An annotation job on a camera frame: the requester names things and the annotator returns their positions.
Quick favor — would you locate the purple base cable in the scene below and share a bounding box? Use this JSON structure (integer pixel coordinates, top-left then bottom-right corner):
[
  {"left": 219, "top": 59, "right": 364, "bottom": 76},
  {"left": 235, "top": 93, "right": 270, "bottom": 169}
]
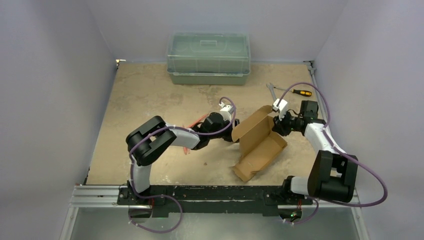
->
[
  {"left": 282, "top": 193, "right": 320, "bottom": 226},
  {"left": 127, "top": 194, "right": 184, "bottom": 234}
]

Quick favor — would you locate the grey corner cable conduit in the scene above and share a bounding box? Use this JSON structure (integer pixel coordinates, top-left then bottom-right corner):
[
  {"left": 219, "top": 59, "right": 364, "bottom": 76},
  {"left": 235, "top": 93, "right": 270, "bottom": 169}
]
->
[{"left": 304, "top": 60, "right": 347, "bottom": 186}]

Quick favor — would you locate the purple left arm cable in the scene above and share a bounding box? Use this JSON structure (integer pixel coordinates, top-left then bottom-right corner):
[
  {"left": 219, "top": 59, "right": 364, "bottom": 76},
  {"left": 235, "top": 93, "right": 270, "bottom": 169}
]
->
[{"left": 128, "top": 96, "right": 237, "bottom": 200}]

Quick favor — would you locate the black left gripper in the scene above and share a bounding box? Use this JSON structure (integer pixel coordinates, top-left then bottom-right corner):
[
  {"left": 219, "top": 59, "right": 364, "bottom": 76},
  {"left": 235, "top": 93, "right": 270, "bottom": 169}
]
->
[{"left": 208, "top": 117, "right": 248, "bottom": 143}]

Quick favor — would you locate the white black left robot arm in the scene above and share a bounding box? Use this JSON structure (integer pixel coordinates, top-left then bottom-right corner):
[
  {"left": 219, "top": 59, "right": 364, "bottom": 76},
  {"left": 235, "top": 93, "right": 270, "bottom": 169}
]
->
[{"left": 125, "top": 112, "right": 240, "bottom": 205}]

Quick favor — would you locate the brown cardboard box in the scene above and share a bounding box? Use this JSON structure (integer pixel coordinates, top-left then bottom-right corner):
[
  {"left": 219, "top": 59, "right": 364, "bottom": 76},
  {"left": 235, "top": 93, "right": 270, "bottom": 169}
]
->
[{"left": 231, "top": 105, "right": 288, "bottom": 183}]

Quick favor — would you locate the silver open-end wrench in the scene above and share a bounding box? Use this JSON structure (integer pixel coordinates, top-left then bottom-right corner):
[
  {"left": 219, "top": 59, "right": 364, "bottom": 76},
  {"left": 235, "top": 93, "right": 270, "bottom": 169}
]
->
[{"left": 266, "top": 82, "right": 277, "bottom": 101}]

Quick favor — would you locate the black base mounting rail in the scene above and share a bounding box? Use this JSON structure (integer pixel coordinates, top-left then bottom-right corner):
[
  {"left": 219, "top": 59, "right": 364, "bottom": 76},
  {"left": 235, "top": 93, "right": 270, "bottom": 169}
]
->
[{"left": 117, "top": 185, "right": 313, "bottom": 218}]

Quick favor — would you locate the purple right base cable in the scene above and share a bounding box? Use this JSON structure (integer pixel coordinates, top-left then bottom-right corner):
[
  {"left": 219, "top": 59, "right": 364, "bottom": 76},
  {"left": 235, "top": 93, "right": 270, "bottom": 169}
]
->
[{"left": 282, "top": 193, "right": 320, "bottom": 226}]

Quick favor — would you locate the aluminium frame extrusion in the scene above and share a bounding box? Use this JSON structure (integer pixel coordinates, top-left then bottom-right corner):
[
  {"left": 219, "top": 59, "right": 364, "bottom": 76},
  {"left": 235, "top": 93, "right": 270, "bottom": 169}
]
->
[{"left": 68, "top": 184, "right": 362, "bottom": 210}]

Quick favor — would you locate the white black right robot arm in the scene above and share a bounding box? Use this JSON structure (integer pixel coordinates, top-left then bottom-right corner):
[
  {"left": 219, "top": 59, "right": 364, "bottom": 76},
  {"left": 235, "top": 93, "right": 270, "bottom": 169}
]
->
[{"left": 272, "top": 99, "right": 358, "bottom": 204}]

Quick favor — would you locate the green clear-lid plastic toolbox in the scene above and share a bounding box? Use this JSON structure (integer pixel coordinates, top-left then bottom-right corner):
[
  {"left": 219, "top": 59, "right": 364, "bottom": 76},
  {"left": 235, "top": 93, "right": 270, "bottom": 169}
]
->
[{"left": 166, "top": 32, "right": 251, "bottom": 86}]

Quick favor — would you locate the black yellow handled screwdriver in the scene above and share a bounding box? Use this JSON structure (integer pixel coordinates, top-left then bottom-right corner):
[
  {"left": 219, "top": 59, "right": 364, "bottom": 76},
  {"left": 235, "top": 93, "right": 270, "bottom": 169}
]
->
[{"left": 273, "top": 86, "right": 313, "bottom": 97}]

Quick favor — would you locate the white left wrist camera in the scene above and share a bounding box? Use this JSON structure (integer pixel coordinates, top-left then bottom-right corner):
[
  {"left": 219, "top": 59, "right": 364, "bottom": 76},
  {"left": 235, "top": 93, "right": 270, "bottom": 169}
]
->
[{"left": 219, "top": 102, "right": 236, "bottom": 122}]

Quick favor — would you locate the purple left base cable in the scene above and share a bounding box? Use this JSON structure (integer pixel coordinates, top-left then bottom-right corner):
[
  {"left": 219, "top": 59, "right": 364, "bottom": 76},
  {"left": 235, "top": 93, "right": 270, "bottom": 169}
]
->
[{"left": 127, "top": 194, "right": 184, "bottom": 234}]

